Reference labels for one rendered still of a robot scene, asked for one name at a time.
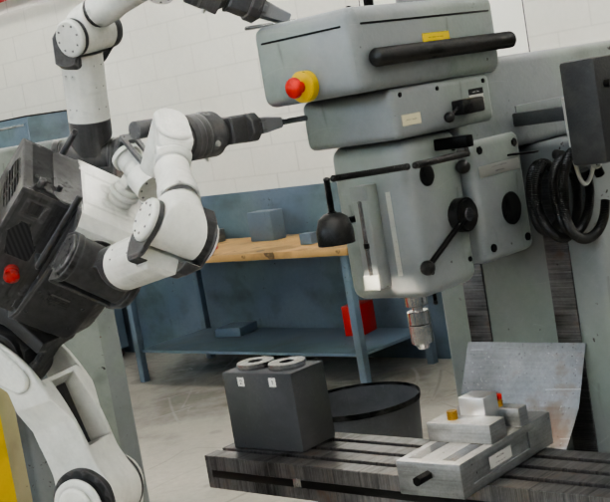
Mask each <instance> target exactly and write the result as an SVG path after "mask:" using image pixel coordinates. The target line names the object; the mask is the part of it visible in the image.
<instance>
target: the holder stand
mask: <svg viewBox="0 0 610 502"><path fill-rule="evenodd" d="M222 376H223V382H224V388H225V393H226V399H227V404H228V410H229V416H230V421H231V427H232V433H233V438H234V444H235V447H241V448H255V449H269V450H284V451H298V452H304V451H307V450H309V449H311V448H313V447H315V446H317V445H319V444H321V443H323V442H325V441H327V440H329V439H331V438H333V437H335V430H334V424H333V418H332V412H331V407H330V401H329V395H328V389H327V384H326V378H325V372H324V366H323V361H306V358H305V357H288V358H283V359H278V360H274V358H273V357H269V356H266V357H256V358H251V359H247V360H244V361H241V362H239V363H237V367H236V368H234V369H231V370H229V371H226V372H223V373H222Z"/></svg>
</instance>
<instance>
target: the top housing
mask: <svg viewBox="0 0 610 502"><path fill-rule="evenodd" d="M491 33H494V30H493V23H492V16H491V9H490V4H489V1H488V0H426V1H414V2H403V3H391V4H379V5H368V6H356V7H351V6H346V8H342V9H338V10H333V11H329V12H325V13H321V14H316V15H312V16H308V17H304V18H300V19H295V20H291V21H287V22H283V23H278V24H274V25H270V26H266V27H262V28H260V29H259V30H258V31H257V33H256V45H257V51H258V57H259V63H260V69H261V75H262V80H263V86H264V92H265V98H266V101H267V103H268V104H269V105H270V106H271V107H274V108H280V107H286V106H292V105H298V104H304V103H299V102H297V101H296V100H295V99H291V98H290V97H288V96H287V94H286V92H285V84H286V82H287V81H288V80H289V79H290V78H292V77H293V75H294V74H295V73H297V72H300V71H310V72H312V73H313V74H314V75H315V76H316V78H317V80H318V83H319V93H318V96H317V98H316V99H315V100H314V101H312V102H316V101H322V100H328V99H333V98H339V97H345V96H351V95H357V94H363V93H368V92H373V91H379V90H385V89H391V88H397V87H403V86H409V85H415V84H421V83H427V82H433V81H440V80H446V79H452V78H457V77H463V76H469V75H475V74H481V73H487V72H491V71H493V70H495V69H496V67H497V65H498V56H497V50H493V51H485V52H478V53H471V54H464V55H457V56H450V57H443V58H436V59H429V60H422V61H415V62H408V63H402V64H395V65H388V66H381V67H375V66H373V65H372V64H371V62H370V60H369V54H370V52H371V50H372V49H374V48H379V47H380V48H381V47H387V46H395V45H396V46H397V45H403V44H412V43H420V42H427V41H434V40H443V39H450V38H459V37H466V36H475V35H483V34H491Z"/></svg>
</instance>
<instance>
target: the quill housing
mask: <svg viewBox="0 0 610 502"><path fill-rule="evenodd" d="M449 136H452V135H451V134H450V133H449V132H448V131H446V130H441V131H436V132H431V133H427V134H422V135H417V136H413V137H408V138H403V139H398V140H392V141H384V142H377V143H369V144H362V145H354V146H347V147H340V148H338V149H337V150H336V152H335V153H334V156H333V163H334V169H335V175H337V174H341V173H342V174H343V173H348V172H349V173H350V172H354V171H355V172H356V171H361V170H362V171H363V170H367V169H372V168H373V169H374V168H380V167H387V166H392V165H400V164H405V163H409V164H410V166H411V168H410V169H409V170H404V171H398V172H391V173H387V174H386V173H385V174H384V173H383V174H378V175H374V176H373V175H372V176H367V177H366V176H365V177H361V178H360V177H359V178H354V179H353V178H352V179H347V180H343V181H342V180H341V181H337V187H338V193H339V199H340V205H341V211H342V213H343V214H345V215H347V216H348V217H350V216H354V215H355V213H354V207H353V202H351V198H350V191H349V188H350V187H354V186H358V185H362V184H372V183H374V184H376V188H377V194H378V200H379V207H380V213H381V219H382V225H383V231H384V238H385V244H386V250H387V256H388V263H389V269H390V275H391V281H392V286H391V287H388V288H385V289H383V290H376V291H366V289H365V283H364V276H365V275H364V268H363V262H362V256H361V250H360V244H359V238H358V232H357V226H356V222H354V223H352V225H353V227H354V233H355V239H356V241H355V242H353V243H350V244H347V248H348V254H349V260H350V266H351V272H352V278H353V284H354V289H355V292H356V293H357V295H359V296H360V297H362V298H365V299H380V298H422V297H427V296H430V295H432V294H435V293H438V292H440V291H443V290H446V289H449V288H451V287H454V286H457V285H459V284H462V283H465V282H467V281H468V280H469V279H471V277H472V276H473V273H474V266H473V259H472V253H471V246H470V240H469V233H468V232H458V233H457V234H456V236H455V237H454V238H453V240H452V241H451V243H450V244H449V245H448V247H447V248H446V249H445V251H444V252H443V254H442V255H441V256H440V258H439V259H438V260H437V262H436V263H435V266H436V270H435V272H434V274H432V275H430V276H426V275H424V274H423V273H422V272H421V270H420V266H421V264H422V263H423V262H424V261H427V260H429V261H430V260H431V258H432V257H433V255H434V254H435V253H436V251H437V250H438V249H439V247H440V246H441V245H442V243H443V242H444V240H445V239H446V238H447V236H448V235H449V234H450V232H451V231H452V230H453V229H452V227H451V225H450V223H449V219H448V210H449V206H450V204H451V202H452V201H453V200H454V199H455V198H461V197H463V194H462V187H461V181H460V174H459V173H458V172H457V170H456V164H457V162H458V160H457V159H455V160H451V161H446V162H443V163H438V164H434V165H429V166H426V167H421V168H417V169H413V168H412V163H413V162H415V161H419V160H424V159H428V158H433V157H437V156H441V155H445V154H450V153H454V152H457V149H447V150H439V151H435V146H434V139H437V138H442V137H449Z"/></svg>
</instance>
